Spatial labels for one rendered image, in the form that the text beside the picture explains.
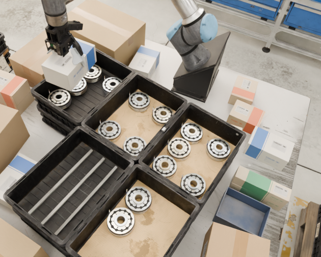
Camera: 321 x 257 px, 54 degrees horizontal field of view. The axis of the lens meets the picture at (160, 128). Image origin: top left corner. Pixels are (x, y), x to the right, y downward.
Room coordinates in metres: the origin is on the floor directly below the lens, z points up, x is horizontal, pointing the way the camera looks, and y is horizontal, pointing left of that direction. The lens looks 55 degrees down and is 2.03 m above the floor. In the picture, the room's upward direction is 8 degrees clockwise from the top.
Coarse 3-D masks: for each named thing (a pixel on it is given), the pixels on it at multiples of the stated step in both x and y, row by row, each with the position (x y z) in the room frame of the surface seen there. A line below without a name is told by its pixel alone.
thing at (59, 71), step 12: (84, 48) 0.98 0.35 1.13; (48, 60) 0.89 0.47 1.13; (60, 60) 0.90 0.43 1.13; (96, 60) 1.01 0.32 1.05; (48, 72) 0.85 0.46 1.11; (60, 72) 0.83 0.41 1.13; (72, 72) 0.85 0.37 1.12; (84, 72) 0.92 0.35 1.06; (60, 84) 0.84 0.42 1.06; (72, 84) 0.84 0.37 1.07
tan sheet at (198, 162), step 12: (204, 132) 0.87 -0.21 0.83; (204, 144) 0.80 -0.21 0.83; (192, 156) 0.73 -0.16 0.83; (204, 156) 0.74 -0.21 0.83; (228, 156) 0.75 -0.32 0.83; (180, 168) 0.66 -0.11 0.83; (192, 168) 0.67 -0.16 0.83; (204, 168) 0.68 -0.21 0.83; (216, 168) 0.68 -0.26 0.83; (180, 180) 0.61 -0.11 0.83; (204, 180) 0.62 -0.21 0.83; (204, 192) 0.57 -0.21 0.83
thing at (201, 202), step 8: (192, 104) 0.94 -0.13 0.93; (208, 112) 0.91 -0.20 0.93; (176, 120) 0.84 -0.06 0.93; (168, 128) 0.79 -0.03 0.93; (232, 128) 0.84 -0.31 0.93; (160, 136) 0.74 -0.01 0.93; (152, 144) 0.70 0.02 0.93; (240, 144) 0.76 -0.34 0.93; (232, 152) 0.71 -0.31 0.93; (224, 168) 0.63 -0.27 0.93; (160, 176) 0.56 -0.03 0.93; (216, 176) 0.59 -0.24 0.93; (184, 192) 0.51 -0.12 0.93; (208, 192) 0.52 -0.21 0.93; (200, 200) 0.48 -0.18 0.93
